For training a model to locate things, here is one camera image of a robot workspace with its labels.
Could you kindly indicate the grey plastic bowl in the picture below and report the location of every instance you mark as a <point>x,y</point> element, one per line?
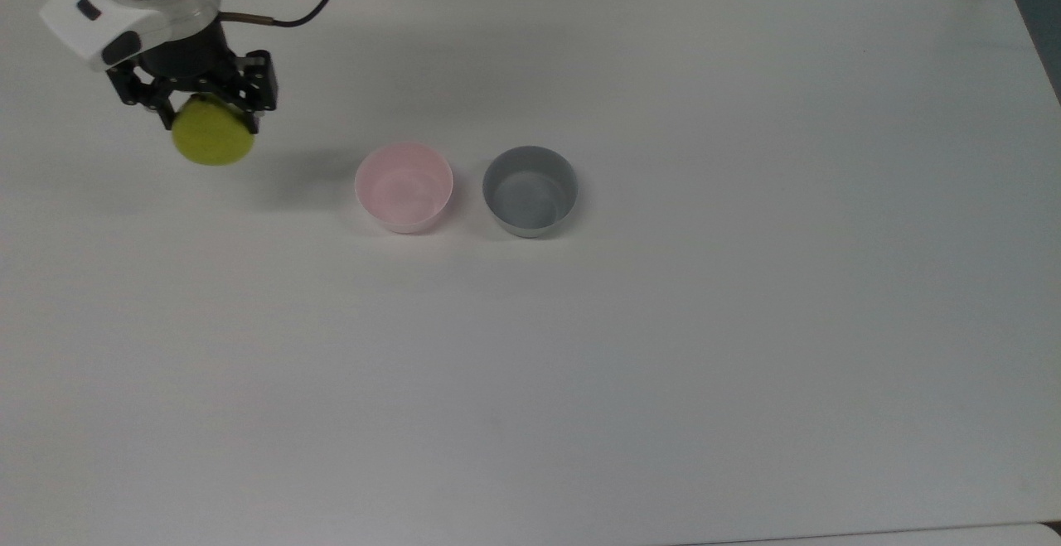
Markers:
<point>530,194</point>

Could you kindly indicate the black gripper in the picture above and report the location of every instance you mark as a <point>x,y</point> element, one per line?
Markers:
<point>186,57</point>

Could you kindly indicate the yellow-green pear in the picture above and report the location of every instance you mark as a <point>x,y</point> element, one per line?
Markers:
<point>214,136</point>

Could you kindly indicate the pink plastic bowl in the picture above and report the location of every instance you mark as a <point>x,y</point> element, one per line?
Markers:
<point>404,190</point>

